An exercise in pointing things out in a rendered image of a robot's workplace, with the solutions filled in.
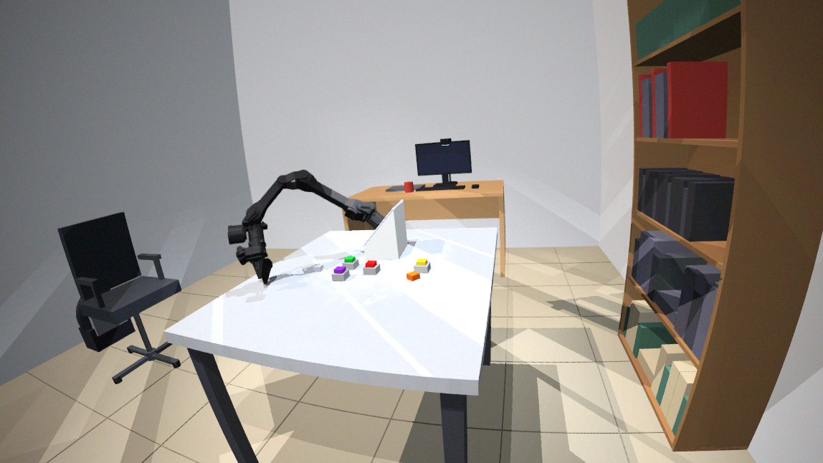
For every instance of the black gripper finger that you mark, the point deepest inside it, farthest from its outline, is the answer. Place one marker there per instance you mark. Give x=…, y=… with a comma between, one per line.
x=258, y=263
x=266, y=273

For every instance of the purple button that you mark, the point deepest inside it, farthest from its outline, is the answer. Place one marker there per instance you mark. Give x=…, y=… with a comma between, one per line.
x=340, y=274

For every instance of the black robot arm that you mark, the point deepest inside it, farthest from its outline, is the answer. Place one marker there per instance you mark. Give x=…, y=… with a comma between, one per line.
x=305, y=181

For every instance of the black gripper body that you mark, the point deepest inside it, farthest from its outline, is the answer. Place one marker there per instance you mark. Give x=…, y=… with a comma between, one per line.
x=258, y=248

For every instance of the green button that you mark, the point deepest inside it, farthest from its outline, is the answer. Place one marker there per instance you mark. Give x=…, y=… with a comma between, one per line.
x=350, y=262

